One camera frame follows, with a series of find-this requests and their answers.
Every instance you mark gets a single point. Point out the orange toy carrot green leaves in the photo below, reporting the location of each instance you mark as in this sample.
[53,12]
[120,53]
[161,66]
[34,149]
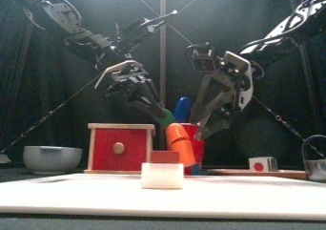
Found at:
[178,141]

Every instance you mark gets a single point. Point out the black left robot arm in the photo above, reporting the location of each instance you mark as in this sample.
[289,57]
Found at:
[63,17]

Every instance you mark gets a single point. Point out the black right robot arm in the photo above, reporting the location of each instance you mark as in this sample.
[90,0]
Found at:
[297,17]

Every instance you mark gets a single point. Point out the blue toy utensil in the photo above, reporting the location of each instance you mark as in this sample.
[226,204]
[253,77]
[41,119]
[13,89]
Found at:
[182,109]

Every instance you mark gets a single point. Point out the red plastic cup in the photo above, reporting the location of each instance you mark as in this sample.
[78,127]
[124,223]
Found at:
[198,152]

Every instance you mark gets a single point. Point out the red wooden drawer box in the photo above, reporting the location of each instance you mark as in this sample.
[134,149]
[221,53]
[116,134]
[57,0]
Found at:
[128,144]

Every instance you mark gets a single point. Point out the small blue object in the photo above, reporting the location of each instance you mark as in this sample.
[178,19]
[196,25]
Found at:
[197,170]

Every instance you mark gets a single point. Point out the red block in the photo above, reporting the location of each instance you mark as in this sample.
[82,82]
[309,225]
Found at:
[165,156]

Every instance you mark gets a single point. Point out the wooden tray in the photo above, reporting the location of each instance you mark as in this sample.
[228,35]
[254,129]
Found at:
[238,173]

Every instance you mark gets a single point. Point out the white cube with red dot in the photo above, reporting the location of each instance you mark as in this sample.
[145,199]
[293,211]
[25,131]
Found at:
[260,165]

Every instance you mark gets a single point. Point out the white block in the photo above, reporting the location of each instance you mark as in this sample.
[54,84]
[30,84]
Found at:
[162,176]

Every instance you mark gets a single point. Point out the white cutting board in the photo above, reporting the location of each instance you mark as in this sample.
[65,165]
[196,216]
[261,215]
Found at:
[170,202]

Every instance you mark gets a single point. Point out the grey bowl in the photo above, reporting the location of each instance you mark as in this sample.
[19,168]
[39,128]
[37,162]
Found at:
[51,160]

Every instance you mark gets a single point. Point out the small white object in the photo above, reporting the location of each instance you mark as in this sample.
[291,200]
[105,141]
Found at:
[5,159]

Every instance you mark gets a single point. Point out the vertical metal frame pole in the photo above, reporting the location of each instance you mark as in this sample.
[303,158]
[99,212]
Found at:
[162,65]

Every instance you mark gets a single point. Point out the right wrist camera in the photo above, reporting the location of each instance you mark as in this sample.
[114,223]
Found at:
[202,60]

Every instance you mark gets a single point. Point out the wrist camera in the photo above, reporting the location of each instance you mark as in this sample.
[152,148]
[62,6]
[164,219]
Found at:
[202,60]
[141,28]

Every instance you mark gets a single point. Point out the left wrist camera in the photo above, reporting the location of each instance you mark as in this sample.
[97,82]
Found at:
[141,28]

